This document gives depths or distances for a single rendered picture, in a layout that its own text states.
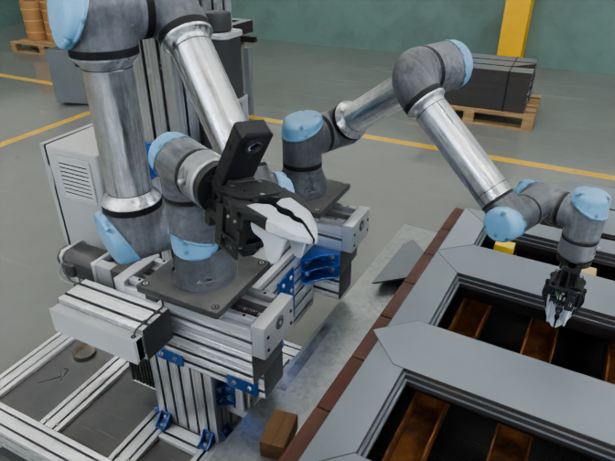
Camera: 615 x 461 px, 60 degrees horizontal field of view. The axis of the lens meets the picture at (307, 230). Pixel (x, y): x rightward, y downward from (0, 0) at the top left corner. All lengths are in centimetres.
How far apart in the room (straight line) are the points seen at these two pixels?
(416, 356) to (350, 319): 40
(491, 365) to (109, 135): 97
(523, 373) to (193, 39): 100
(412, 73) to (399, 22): 738
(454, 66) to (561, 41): 694
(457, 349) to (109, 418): 129
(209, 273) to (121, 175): 31
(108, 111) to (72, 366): 154
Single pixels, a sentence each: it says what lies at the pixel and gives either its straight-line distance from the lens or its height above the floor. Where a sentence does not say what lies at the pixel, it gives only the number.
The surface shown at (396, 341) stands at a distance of 137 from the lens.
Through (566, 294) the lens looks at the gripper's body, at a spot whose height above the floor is 103.
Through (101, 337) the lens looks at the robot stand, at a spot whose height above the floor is 92.
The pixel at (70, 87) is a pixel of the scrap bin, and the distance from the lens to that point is 646.
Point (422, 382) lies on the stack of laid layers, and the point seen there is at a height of 83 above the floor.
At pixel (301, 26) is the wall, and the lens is 925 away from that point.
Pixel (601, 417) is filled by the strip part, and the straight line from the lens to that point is 134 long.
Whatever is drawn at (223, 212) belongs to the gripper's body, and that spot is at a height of 144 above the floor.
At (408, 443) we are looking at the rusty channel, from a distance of 138.
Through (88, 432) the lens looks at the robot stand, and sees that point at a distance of 213.
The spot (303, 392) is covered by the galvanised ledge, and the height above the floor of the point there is 68.
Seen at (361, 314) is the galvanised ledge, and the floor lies 68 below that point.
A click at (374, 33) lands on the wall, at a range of 876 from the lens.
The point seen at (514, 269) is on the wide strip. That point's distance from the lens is 171.
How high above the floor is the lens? 175
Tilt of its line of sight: 30 degrees down
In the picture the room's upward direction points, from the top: straight up
